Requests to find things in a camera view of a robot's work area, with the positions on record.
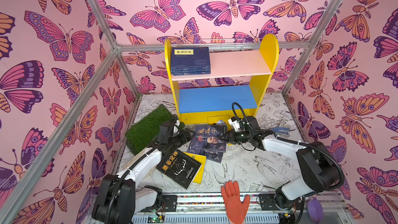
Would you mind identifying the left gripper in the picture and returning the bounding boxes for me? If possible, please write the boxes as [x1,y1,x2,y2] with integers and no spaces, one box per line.
[166,128,195,149]

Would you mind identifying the dark purple cover book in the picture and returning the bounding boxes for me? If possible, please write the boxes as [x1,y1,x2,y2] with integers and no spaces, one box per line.
[190,124,228,152]

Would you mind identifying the navy book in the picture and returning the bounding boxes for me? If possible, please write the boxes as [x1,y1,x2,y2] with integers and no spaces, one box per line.
[171,66,211,71]
[172,72,211,76]
[171,70,211,74]
[171,47,210,67]

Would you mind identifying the yellow cartoon cover book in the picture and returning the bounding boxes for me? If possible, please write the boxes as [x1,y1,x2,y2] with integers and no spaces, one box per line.
[207,115,230,125]

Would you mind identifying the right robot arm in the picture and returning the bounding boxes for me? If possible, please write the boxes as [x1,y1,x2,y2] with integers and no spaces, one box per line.
[222,116,345,201]

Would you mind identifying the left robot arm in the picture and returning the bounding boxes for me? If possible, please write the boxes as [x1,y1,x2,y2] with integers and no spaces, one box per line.
[91,115,190,224]

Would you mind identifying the beige cloth glove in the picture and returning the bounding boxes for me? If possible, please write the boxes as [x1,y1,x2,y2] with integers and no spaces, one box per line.
[117,148,162,182]

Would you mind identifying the green artificial grass mat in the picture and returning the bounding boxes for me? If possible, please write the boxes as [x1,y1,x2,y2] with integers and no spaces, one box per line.
[125,104,173,155]

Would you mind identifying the black book yellow title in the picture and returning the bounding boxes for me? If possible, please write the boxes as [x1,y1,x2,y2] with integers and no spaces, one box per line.
[156,149,202,189]

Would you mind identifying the thin yellow book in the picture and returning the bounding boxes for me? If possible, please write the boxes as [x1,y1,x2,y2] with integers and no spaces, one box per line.
[183,151,207,184]

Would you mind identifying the yellow pink blue bookshelf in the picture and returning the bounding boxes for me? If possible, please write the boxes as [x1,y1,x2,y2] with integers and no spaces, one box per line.
[164,34,279,124]

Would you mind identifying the red rubber glove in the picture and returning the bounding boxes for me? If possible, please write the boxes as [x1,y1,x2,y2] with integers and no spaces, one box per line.
[221,181,250,224]

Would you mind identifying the green circuit board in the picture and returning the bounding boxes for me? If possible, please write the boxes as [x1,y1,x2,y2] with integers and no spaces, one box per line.
[147,215,164,224]

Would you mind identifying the purple plastic scoop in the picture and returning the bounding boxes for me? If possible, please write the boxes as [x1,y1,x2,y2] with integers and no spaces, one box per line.
[307,198,324,224]

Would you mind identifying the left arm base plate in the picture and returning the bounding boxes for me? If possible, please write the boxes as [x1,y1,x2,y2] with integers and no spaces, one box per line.
[143,195,178,213]

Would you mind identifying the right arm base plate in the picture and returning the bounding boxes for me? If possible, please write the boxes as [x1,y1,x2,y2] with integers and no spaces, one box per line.
[258,192,298,212]

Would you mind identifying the aluminium rail base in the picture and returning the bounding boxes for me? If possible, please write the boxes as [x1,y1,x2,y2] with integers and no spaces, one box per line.
[131,191,355,224]

